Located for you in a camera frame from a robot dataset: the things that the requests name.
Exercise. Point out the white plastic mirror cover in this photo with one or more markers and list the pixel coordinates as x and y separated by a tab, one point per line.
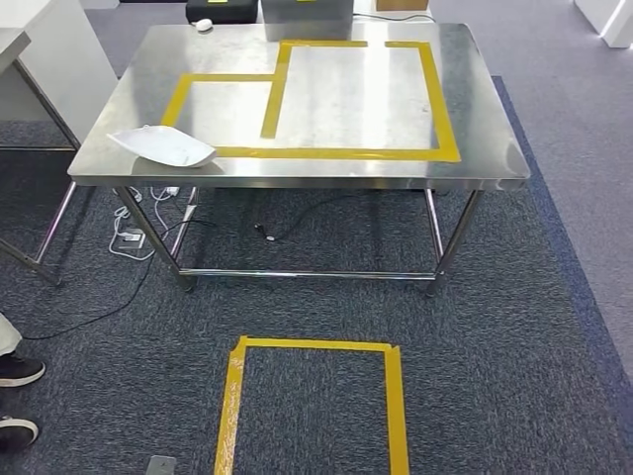
163	147

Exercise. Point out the person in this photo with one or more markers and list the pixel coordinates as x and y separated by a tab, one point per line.
17	370

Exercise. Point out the white computer mouse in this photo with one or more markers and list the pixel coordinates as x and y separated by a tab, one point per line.
202	25

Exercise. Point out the white power strip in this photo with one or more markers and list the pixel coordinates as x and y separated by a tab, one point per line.
173	191

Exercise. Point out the white display plinth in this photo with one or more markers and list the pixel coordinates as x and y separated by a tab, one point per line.
608	19

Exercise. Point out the white desk with metal legs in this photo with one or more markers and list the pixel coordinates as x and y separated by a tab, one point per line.
64	65

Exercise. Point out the stainless steel workbench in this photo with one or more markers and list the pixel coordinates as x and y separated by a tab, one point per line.
484	131

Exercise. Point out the grey metal case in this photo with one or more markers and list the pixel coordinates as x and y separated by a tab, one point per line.
306	19

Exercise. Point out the black zip case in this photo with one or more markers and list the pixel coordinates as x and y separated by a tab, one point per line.
222	10

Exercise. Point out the grey metal plate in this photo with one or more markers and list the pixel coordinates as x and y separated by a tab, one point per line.
161	466

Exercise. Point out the brown cardboard box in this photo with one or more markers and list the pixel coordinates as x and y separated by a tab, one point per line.
403	4

